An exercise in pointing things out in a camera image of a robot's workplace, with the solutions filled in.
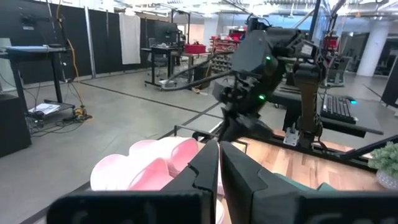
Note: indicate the computer mouse with cyan light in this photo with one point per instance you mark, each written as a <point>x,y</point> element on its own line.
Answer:
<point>351,101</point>

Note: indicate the green potted succulent plant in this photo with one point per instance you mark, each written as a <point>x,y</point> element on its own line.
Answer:
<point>385,158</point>

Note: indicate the black metal table frame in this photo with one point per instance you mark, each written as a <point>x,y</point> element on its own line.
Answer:
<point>348,158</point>

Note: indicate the black bin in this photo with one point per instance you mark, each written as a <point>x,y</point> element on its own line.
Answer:
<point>202,76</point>

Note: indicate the green cloth mat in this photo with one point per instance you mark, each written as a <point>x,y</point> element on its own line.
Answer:
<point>311,186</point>

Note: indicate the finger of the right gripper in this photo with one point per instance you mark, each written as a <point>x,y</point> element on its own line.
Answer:
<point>256,130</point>
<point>231,127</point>

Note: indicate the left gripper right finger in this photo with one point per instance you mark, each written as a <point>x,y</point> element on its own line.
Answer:
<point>239,180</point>

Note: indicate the black standing desk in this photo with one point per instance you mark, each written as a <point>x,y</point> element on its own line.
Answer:
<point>31,49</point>

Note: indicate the black monitor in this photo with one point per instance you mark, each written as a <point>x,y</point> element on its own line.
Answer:
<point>166,32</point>

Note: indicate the black cabinet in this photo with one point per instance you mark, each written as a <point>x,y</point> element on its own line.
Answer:
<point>14,124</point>

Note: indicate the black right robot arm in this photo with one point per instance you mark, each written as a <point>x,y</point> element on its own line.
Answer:
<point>306,102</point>

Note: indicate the white hanging cloth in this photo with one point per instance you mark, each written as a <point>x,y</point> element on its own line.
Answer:
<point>130,40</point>

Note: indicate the black slanted support strut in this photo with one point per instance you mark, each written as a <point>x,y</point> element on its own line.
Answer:
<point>373,146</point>

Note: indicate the black backlit keyboard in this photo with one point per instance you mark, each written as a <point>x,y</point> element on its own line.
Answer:
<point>337,109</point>

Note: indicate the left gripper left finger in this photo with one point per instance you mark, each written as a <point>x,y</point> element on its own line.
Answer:
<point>205,174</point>

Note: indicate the red storage box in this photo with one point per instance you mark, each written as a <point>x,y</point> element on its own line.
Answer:
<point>195,48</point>

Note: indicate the black office desk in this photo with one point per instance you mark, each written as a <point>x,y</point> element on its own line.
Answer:
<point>161,49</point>

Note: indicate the white papers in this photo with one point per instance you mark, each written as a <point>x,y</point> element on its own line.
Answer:
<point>45,108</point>

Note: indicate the parts shelving with bins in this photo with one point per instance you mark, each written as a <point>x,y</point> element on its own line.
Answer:
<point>222,46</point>

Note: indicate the black camera pole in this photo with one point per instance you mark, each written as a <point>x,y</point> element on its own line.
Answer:
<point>314,15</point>

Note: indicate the white round column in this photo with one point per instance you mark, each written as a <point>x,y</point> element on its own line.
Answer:
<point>373,46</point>

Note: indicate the pink slide sandal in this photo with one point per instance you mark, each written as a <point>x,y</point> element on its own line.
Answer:
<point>115,174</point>
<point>161,147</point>

